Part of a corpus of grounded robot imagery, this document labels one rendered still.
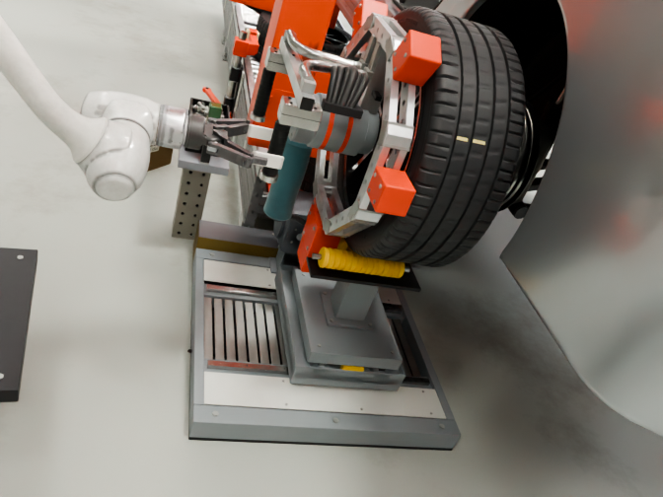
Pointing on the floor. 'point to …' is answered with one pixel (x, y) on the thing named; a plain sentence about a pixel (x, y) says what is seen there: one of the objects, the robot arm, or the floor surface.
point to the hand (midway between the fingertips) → (274, 148)
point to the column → (189, 203)
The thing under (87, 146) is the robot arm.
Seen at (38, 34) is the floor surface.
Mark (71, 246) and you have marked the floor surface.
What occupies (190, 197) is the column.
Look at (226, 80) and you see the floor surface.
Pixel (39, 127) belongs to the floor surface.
